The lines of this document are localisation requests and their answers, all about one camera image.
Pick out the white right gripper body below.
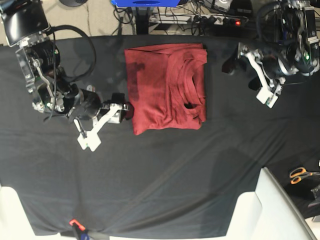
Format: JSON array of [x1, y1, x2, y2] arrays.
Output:
[[73, 103, 130, 152]]

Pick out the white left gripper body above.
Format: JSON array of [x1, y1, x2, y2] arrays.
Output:
[[237, 42, 286, 108]]

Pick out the maroon long-sleeve T-shirt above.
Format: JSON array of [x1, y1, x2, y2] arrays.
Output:
[[124, 43, 207, 136]]

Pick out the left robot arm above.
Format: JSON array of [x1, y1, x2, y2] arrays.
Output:
[[221, 0, 320, 108]]

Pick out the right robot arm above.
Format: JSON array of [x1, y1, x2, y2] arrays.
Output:
[[0, 0, 134, 151]]

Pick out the white power strip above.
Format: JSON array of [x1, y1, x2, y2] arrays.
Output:
[[149, 13, 225, 25]]

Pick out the orange black clamp bottom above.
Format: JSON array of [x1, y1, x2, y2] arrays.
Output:
[[69, 219, 91, 240]]

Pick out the blue plastic bin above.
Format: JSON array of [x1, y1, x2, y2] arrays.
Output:
[[111, 0, 180, 8]]

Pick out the black round base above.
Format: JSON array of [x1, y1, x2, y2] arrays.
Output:
[[59, 0, 88, 8]]

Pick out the black metal tool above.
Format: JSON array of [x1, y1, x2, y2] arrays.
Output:
[[308, 185, 320, 208]]

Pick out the white foam block left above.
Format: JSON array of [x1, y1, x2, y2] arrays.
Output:
[[0, 186, 35, 240]]

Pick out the yellow-handled scissors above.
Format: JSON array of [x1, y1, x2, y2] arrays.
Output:
[[289, 167, 320, 185]]

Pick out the black stand post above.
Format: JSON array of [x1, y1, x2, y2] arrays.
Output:
[[134, 7, 154, 35]]

